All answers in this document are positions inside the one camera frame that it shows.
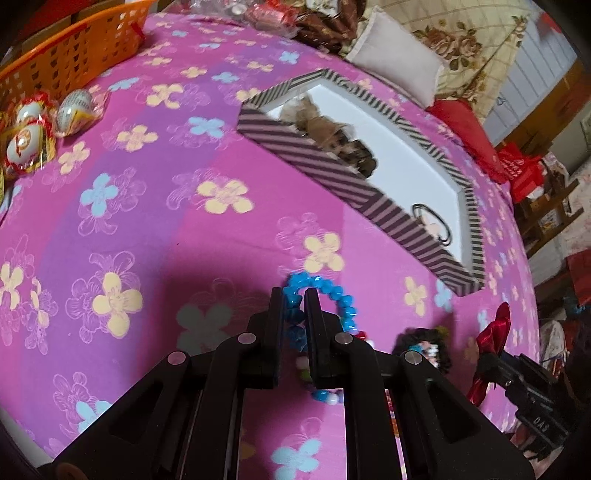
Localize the orange plastic basket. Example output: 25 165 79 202
1 1 152 110

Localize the wrapped egg red foil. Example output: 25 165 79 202
3 120 56 178

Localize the red shopping bag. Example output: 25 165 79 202
497 142 544 204

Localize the wrapped egg upper red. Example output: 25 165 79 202
14 91 54 126

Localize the leopard print bow scrunchie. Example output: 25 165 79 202
280 94 378 178

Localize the pink mouse hair tie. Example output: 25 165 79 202
411 202 454 248

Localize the multicolour bead bracelet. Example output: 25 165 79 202
294 329 378 407

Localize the red satin bow hair tie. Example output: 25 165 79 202
465 301 513 407

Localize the red cushion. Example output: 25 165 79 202
427 100 509 185

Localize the black scrunchie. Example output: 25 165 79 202
392 326 452 375

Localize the blue bead bracelet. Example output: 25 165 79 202
280 270 359 354

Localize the wrapped egg silver foil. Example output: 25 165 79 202
55 89 110 138

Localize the clear plastic bag of sweets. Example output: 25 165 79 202
179 0 308 38

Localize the striped hexagonal tray box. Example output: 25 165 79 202
236 69 485 296

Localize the floral beige quilt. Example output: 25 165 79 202
368 0 531 122

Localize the white pillow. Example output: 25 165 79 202
345 7 445 109

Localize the pink floral bedspread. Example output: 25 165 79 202
1 13 539 457

